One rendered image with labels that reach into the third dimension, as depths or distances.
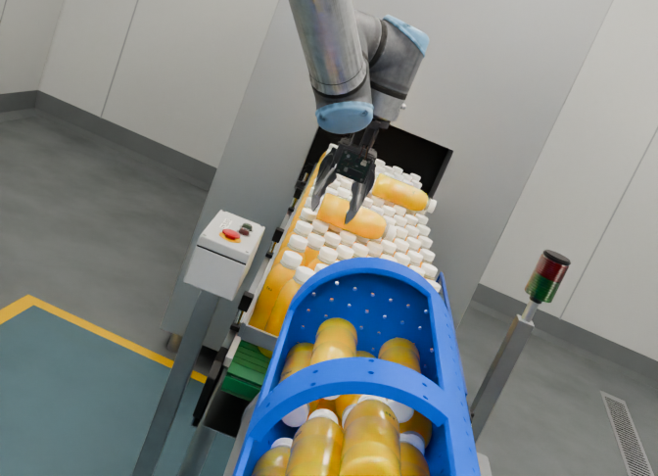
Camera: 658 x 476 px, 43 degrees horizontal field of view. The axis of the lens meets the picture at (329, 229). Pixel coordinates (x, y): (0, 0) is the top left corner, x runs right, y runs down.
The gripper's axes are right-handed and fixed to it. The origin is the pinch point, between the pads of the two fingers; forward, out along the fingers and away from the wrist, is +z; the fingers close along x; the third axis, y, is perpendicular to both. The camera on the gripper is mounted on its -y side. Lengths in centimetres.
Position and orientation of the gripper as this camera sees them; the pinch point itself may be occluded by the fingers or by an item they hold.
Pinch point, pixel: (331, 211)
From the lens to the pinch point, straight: 156.1
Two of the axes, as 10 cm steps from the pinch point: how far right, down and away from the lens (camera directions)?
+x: 9.3, 3.7, 0.4
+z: -3.7, 8.9, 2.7
